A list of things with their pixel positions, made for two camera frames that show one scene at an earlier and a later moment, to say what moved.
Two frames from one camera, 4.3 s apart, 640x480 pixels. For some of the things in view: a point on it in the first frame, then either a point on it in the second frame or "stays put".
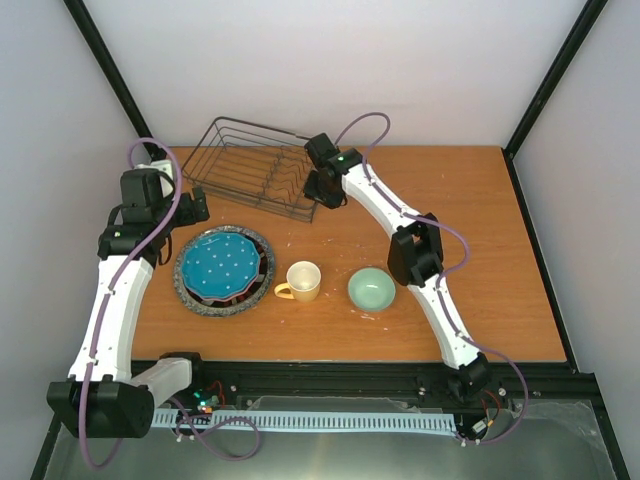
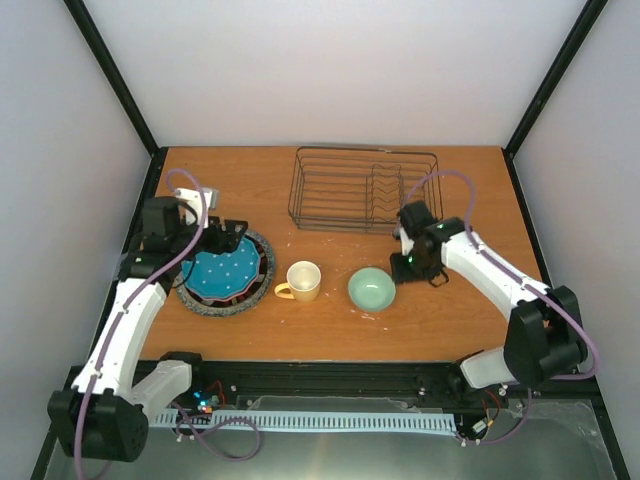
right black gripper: [334, 202] -> [400, 273]
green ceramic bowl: [371, 289] stays put
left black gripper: [189, 216] -> [231, 242]
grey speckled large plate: [218, 309] stays put
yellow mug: [303, 282] stays put
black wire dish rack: [254, 164] -> [361, 190]
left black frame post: [114, 77] stays put
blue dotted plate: [220, 264] stays put
